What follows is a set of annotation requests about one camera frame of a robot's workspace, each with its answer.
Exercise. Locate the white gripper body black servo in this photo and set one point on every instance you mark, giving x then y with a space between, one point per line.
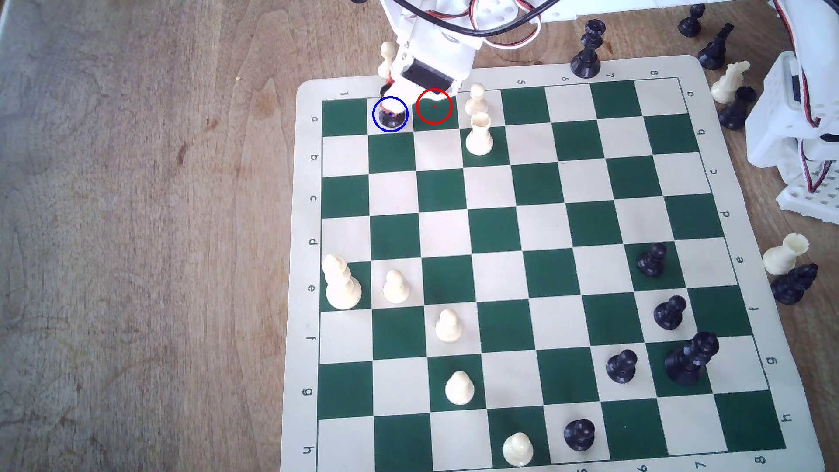
426 75

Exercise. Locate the white chess knight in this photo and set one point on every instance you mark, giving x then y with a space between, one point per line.
727 85

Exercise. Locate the black chess queen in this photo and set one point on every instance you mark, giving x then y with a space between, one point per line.
585 62

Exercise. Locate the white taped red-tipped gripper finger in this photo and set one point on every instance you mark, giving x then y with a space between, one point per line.
410 92
387 84

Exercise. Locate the black chess bishop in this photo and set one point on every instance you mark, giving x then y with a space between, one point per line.
713 54

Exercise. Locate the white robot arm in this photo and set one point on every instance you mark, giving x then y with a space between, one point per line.
498 10

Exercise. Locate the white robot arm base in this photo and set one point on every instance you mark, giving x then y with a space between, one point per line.
770 124

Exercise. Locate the white chess king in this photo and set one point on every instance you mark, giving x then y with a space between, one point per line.
342 292

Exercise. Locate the black chess king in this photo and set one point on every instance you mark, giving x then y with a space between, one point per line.
685 364

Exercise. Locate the white chess rook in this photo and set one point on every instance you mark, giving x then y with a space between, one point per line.
479 139
780 259

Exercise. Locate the green and cream chess mat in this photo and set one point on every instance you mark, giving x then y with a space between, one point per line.
498 190

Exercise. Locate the white chess pawn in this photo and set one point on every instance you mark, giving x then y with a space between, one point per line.
448 328
518 451
459 390
388 50
396 290
476 101

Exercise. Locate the black chess pawn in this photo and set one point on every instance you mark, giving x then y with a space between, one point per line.
621 368
669 314
690 26
651 262
735 113
391 120
579 436

